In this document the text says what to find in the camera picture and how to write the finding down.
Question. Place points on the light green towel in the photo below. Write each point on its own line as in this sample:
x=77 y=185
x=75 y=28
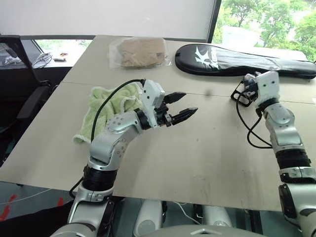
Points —
x=116 y=101

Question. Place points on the clear plastic bag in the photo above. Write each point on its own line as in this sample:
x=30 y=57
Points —
x=113 y=55

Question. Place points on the small black flat object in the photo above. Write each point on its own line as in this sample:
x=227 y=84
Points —
x=59 y=59

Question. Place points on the black office chair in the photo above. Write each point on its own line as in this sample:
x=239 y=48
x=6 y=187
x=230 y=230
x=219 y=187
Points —
x=34 y=99

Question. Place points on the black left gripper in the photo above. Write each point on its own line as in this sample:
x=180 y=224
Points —
x=163 y=116

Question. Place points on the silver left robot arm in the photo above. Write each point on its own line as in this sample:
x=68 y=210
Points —
x=108 y=145

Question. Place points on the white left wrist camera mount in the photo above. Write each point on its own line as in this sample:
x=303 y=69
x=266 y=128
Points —
x=149 y=98

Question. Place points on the silver rounded robot leg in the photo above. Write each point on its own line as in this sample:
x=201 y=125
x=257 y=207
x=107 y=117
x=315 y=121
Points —
x=217 y=215
x=148 y=218

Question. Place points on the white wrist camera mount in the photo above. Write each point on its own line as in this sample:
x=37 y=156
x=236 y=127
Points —
x=269 y=84
x=149 y=98

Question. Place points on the black racket bag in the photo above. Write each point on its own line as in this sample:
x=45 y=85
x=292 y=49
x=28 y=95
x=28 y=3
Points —
x=197 y=62

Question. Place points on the brown folded cloth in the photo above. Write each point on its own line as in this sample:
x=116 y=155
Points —
x=143 y=52

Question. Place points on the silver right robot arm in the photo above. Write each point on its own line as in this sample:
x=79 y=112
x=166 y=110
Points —
x=284 y=128

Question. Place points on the black window frame post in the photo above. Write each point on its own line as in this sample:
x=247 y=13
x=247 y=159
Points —
x=214 y=19

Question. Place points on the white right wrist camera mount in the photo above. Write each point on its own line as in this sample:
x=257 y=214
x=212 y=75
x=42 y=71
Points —
x=269 y=84

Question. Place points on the small orange object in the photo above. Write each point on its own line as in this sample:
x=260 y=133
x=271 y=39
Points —
x=63 y=53

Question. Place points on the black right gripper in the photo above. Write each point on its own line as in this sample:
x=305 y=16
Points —
x=250 y=87

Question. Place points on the silver robot torso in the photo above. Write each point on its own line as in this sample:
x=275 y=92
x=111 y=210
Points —
x=197 y=232

